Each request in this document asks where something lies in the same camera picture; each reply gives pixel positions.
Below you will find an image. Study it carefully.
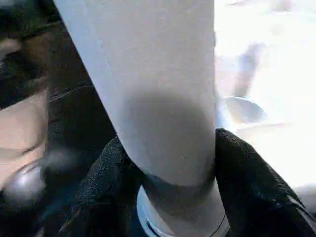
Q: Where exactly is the white plastic table top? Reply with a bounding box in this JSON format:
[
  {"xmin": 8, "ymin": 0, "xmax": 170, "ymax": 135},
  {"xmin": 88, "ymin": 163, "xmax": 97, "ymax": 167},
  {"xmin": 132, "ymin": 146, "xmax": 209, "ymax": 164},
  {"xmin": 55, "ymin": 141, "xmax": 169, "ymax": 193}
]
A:
[{"xmin": 137, "ymin": 0, "xmax": 316, "ymax": 237}]

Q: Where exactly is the white plastic table leg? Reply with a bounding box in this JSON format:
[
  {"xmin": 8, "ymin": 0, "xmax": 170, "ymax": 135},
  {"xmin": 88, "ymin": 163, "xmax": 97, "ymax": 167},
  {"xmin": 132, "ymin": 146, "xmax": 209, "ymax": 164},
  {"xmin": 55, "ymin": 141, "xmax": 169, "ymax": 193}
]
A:
[{"xmin": 53, "ymin": 0, "xmax": 230, "ymax": 237}]

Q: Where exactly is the dark left robot foot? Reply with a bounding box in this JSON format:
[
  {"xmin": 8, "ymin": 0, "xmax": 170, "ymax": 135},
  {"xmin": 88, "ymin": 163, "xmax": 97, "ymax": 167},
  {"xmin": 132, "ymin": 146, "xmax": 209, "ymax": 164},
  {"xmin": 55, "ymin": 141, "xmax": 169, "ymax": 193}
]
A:
[{"xmin": 0, "ymin": 160, "xmax": 47, "ymax": 205}]

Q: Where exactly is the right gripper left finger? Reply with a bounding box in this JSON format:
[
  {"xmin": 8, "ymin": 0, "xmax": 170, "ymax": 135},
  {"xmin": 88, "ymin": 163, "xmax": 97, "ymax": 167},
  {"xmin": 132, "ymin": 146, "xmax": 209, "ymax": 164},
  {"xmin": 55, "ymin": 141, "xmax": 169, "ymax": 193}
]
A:
[{"xmin": 59, "ymin": 137, "xmax": 149, "ymax": 237}]

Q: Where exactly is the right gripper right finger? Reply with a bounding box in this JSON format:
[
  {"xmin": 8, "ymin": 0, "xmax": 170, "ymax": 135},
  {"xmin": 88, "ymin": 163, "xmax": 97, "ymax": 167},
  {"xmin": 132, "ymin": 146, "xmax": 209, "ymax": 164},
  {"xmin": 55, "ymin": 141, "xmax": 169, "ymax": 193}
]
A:
[{"xmin": 214, "ymin": 127, "xmax": 316, "ymax": 237}]

